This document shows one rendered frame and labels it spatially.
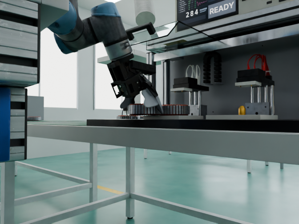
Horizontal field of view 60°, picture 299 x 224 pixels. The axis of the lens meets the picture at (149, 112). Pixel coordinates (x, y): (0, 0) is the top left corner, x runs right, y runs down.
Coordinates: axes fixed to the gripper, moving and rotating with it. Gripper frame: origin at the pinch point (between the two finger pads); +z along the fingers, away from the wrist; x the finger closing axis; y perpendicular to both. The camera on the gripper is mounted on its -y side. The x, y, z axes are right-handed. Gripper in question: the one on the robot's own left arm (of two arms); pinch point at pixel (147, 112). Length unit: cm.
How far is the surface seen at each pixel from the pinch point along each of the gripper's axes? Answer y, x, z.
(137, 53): -62, -59, -10
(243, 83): -15.3, 26.9, -1.4
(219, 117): -1.9, 24.5, 2.7
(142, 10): -108, -85, -35
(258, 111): -20.2, 27.3, 10.2
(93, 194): -28, -136, 95
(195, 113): -18.9, 4.0, 10.1
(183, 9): -39.0, -1.9, -26.2
